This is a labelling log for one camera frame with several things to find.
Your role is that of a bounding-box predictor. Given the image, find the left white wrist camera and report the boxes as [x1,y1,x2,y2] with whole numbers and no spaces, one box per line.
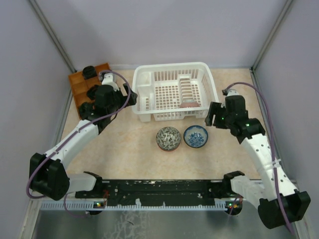
[98,72,119,91]

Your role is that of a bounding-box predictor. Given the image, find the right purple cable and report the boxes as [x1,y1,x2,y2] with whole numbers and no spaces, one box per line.
[222,82,297,237]

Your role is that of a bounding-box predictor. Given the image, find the white plastic dish rack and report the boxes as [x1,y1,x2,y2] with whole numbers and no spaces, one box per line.
[132,62,219,122]

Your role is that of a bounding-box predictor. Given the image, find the black cup front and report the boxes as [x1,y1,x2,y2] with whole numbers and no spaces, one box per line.
[78,102,94,120]

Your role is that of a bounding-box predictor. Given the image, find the aluminium frame rail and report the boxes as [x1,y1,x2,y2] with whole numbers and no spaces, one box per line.
[29,179,300,202]

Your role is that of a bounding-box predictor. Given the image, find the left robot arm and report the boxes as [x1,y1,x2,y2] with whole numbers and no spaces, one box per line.
[26,83,138,201]

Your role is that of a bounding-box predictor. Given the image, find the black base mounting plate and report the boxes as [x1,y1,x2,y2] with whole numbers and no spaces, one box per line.
[75,179,236,207]

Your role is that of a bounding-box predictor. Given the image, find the black cup back left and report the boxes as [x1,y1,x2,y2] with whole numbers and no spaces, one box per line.
[82,66,97,80]

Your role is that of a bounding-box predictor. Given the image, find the white slotted cable duct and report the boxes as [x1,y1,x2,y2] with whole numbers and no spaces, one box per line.
[40,198,234,212]

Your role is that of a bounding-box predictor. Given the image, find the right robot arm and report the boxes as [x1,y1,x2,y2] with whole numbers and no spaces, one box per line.
[205,95,311,229]

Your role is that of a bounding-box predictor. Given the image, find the wooden compartment tray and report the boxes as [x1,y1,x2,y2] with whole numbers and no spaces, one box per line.
[68,63,112,119]

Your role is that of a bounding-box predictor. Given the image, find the black orange cup middle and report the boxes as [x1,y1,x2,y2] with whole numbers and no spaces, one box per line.
[86,85,99,100]

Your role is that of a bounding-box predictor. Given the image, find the black leaf pink bowl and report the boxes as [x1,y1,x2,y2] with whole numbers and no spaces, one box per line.
[156,126,181,151]

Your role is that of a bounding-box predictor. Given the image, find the pink patterned bowl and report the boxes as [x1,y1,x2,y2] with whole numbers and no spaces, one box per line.
[179,99,200,109]

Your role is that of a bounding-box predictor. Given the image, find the blue flower white bowl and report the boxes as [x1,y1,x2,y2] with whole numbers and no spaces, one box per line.
[183,125,209,148]

